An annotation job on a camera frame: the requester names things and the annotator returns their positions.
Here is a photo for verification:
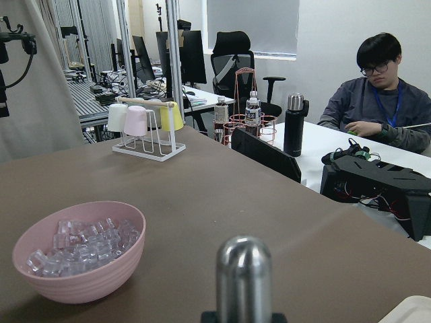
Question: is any black thermos flask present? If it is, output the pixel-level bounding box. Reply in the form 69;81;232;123
284;93;309;157

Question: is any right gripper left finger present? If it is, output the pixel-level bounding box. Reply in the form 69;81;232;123
201;311;218;323

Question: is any copper wire bottle rack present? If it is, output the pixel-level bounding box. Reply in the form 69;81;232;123
222;67;281;145

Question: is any black office chair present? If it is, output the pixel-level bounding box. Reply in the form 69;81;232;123
210;30;287;117

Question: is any white wire cup rack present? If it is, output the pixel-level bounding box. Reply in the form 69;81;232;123
107;97;186;162

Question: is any cream rabbit serving tray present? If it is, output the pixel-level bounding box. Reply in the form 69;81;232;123
379;295;431;323

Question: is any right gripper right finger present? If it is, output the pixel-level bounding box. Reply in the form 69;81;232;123
271;313;287;323

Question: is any pink bowl of ice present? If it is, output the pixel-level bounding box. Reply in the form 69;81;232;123
13;201;145;303

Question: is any steel muddler black tip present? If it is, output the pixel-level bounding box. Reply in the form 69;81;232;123
216;236;272;322

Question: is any seated person in grey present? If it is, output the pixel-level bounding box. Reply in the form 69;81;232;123
318;32;430;153

